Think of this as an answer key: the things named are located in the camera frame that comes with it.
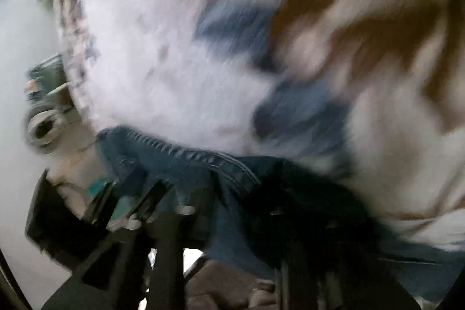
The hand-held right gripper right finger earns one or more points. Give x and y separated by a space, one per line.
308 259

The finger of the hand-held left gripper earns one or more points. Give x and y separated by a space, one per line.
54 223

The blue denim pants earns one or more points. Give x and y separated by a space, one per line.
189 164

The printed blanket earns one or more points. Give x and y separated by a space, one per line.
152 77

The brown cloth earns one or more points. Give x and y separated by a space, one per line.
218 288

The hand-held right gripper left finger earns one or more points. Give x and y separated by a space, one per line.
165 241

